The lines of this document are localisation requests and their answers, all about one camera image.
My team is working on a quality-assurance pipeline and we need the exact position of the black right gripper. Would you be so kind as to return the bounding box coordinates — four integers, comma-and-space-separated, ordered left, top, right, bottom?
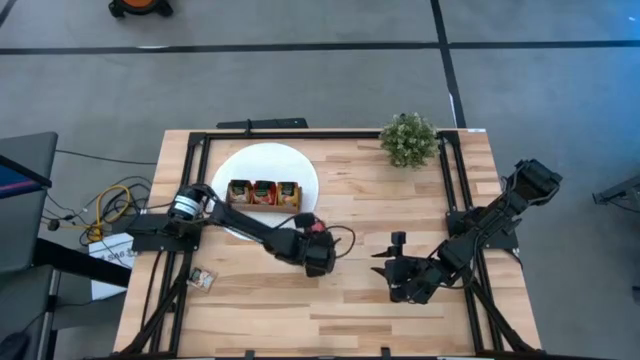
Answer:
370, 245, 447, 305

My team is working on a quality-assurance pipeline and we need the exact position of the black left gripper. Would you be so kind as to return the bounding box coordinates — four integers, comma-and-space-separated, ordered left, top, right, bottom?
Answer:
277, 227, 339, 279

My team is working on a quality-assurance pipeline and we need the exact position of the orange mango tea bag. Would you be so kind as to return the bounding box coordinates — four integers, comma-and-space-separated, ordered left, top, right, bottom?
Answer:
277, 181, 301, 209

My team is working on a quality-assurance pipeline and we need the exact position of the wooden tea box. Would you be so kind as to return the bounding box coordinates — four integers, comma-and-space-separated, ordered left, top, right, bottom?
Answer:
225, 179, 304, 215

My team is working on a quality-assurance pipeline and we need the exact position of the white round woven placemat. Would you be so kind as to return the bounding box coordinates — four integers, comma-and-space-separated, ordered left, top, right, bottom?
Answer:
209, 142, 320, 242

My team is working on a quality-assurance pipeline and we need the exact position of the potted green plant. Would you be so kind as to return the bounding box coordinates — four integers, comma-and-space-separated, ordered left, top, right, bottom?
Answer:
378, 111, 442, 172

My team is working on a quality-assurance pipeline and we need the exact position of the black bar device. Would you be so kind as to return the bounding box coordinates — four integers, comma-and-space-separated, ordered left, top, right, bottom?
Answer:
216, 117, 310, 131

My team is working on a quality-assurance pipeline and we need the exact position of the white paper sheet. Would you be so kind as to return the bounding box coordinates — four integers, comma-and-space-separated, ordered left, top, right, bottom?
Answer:
88, 232, 137, 301

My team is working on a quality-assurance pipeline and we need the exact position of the black desk beam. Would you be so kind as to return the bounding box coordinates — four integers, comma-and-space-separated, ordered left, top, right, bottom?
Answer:
32, 237, 132, 289

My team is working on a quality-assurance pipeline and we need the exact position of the grey desk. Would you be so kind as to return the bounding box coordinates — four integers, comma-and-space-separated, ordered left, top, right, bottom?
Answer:
0, 131, 60, 360

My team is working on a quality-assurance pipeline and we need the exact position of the orange shop vacuum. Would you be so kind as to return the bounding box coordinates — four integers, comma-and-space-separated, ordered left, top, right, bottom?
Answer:
108, 0, 175, 19

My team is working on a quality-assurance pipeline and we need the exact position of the tilted blue screen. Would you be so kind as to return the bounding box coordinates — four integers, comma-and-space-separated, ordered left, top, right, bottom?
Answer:
0, 154, 53, 200

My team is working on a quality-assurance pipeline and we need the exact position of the black left camera cable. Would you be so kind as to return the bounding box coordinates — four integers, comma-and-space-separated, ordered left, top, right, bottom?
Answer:
323, 224, 357, 260

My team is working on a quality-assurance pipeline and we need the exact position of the black metal table frame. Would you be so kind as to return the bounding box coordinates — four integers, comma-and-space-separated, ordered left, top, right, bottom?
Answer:
112, 128, 544, 359

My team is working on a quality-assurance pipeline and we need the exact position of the yellow floor cable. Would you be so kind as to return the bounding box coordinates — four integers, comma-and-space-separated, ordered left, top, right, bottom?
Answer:
93, 184, 134, 242

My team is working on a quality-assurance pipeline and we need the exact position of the black floor cable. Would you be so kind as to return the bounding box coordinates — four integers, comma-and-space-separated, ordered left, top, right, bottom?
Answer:
54, 148, 159, 166

